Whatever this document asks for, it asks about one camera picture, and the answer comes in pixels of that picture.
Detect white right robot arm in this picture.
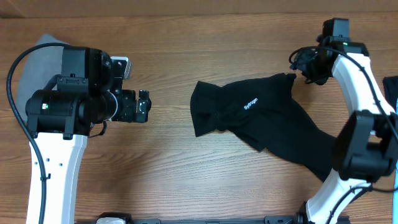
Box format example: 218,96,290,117
289,18,397,223

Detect black t-shirt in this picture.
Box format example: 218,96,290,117
190,73,335,181

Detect folded grey shorts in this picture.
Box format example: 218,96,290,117
15,46,63,122

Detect light blue item right edge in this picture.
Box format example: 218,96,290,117
392,99,398,224

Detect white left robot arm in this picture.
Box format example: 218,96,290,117
25,46,151,223

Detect dark garment at right edge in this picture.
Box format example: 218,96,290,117
382,76,398,111

